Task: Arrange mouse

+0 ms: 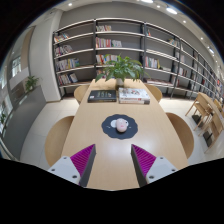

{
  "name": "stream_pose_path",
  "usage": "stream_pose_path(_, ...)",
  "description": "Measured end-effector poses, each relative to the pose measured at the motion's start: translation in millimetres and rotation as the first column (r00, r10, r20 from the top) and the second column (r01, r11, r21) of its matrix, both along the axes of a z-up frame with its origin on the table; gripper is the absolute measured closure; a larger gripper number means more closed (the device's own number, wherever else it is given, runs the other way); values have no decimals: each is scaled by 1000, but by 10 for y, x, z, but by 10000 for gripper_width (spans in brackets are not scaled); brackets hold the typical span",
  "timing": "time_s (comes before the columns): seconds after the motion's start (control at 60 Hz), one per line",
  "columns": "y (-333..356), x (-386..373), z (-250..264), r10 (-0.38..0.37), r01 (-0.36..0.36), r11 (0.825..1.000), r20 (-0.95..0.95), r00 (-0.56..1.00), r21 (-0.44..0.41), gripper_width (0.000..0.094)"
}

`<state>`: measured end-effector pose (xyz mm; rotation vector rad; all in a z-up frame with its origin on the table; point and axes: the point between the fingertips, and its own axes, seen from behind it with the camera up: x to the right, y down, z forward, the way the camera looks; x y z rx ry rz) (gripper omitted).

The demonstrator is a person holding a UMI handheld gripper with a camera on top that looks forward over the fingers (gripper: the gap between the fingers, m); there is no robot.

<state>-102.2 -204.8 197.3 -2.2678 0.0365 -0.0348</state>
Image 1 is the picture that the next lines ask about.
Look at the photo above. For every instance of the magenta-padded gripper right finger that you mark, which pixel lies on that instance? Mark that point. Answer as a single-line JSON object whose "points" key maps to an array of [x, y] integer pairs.
{"points": [[156, 167]]}

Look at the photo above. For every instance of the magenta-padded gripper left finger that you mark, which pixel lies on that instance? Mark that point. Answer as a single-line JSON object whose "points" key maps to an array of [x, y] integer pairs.
{"points": [[66, 168]]}

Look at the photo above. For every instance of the pink white computer mouse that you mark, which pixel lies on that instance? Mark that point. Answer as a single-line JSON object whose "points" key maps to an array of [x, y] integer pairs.
{"points": [[121, 125]]}

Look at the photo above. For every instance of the dark cartoon-face mouse pad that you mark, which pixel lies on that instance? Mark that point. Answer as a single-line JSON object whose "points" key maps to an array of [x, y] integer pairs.
{"points": [[108, 128]]}

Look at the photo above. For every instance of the light wooden round-back chair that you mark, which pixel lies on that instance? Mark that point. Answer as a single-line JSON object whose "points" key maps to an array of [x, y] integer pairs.
{"points": [[58, 140], [81, 93], [181, 133], [155, 92]]}

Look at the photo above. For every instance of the group of wooden slat chairs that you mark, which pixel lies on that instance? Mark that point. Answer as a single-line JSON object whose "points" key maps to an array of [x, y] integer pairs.
{"points": [[206, 116]]}

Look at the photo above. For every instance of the white book stack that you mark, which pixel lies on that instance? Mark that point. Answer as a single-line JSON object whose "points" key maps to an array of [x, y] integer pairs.
{"points": [[134, 95]]}

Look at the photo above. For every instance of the black hardcover book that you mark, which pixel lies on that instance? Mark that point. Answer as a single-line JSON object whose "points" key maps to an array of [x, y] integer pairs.
{"points": [[102, 96]]}

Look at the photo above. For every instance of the small green plant on ledge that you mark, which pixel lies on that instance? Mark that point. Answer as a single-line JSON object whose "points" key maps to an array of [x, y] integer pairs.
{"points": [[31, 83]]}

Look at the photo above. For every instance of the green potted plant white pot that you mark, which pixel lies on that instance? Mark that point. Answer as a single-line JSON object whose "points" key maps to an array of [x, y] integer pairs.
{"points": [[121, 68]]}

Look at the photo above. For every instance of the grey bookshelf unit with books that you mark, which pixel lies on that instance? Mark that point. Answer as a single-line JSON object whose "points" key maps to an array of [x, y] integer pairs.
{"points": [[78, 43]]}

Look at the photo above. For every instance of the group of ceiling lights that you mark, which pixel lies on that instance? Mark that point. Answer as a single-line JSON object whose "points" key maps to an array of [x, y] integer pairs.
{"points": [[171, 10]]}

